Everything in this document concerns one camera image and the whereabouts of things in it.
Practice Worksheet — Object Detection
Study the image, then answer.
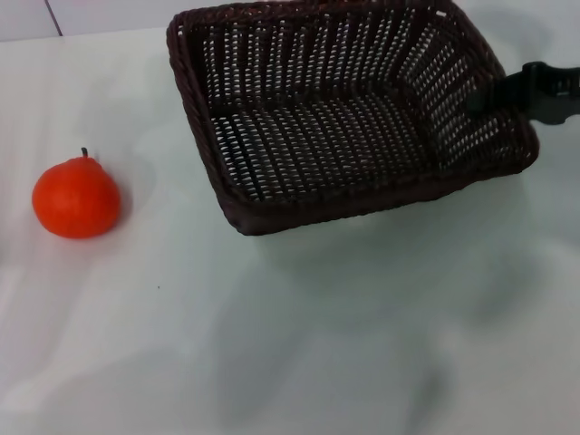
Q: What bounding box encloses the orange-red pear with stem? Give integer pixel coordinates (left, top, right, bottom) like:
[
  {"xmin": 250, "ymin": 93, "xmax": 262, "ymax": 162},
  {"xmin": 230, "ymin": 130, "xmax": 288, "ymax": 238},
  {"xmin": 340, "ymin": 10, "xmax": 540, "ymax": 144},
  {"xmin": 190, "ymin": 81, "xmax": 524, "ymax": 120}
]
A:
[{"xmin": 31, "ymin": 147, "xmax": 121, "ymax": 240}]

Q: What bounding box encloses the black woven rectangular basket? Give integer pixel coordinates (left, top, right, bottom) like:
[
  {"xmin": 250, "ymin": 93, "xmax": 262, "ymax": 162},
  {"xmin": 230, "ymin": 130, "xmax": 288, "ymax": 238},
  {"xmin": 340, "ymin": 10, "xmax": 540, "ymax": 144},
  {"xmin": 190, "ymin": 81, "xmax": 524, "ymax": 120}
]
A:
[{"xmin": 165, "ymin": 0, "xmax": 541, "ymax": 237}]

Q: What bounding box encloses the white tablecloth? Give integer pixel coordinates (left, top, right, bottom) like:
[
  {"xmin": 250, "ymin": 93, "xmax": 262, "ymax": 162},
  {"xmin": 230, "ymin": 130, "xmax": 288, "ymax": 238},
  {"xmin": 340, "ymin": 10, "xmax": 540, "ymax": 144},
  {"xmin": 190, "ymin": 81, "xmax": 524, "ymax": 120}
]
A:
[{"xmin": 0, "ymin": 17, "xmax": 580, "ymax": 435}]

